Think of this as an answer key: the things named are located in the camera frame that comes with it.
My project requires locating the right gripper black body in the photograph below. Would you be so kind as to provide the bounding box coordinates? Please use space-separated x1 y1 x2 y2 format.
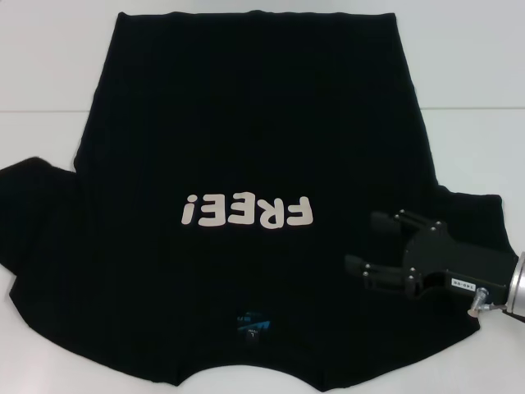
403 223 520 304

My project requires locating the black shirt with FREE print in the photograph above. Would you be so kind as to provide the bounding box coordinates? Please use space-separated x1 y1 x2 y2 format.
0 11 518 394

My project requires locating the right arm silver cable plug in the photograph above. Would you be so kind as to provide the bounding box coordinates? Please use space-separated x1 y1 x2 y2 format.
466 286 500 318

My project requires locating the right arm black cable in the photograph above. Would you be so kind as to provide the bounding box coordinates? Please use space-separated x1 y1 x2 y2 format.
490 302 525 324

